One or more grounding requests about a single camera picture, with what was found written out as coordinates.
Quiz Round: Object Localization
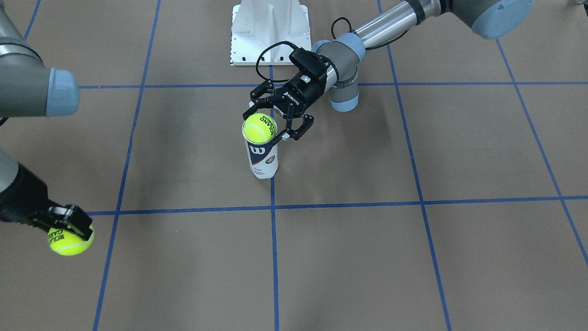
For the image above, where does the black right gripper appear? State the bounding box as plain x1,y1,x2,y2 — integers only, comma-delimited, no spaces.
0,165,94,241

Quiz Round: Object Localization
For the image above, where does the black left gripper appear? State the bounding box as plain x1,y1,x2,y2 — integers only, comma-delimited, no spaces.
242,71,327,141

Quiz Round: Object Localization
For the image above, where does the yellow tennis ball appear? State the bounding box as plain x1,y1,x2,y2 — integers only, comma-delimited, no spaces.
242,113,277,144
47,228,94,256

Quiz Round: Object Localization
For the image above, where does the white Wilson tennis ball can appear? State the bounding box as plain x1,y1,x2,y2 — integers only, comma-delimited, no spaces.
243,135,279,179

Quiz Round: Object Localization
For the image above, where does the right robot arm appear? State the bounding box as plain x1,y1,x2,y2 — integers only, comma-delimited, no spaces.
0,8,94,241

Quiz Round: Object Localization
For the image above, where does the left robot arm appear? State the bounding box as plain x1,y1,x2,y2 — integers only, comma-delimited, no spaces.
232,0,533,144

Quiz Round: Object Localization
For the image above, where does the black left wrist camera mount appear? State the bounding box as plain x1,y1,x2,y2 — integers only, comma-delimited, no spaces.
288,48,329,81

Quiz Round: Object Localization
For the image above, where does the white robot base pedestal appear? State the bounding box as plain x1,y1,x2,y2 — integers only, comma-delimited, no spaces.
230,0,311,66

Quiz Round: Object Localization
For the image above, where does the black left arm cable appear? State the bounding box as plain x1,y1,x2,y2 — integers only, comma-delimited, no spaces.
255,17,354,83

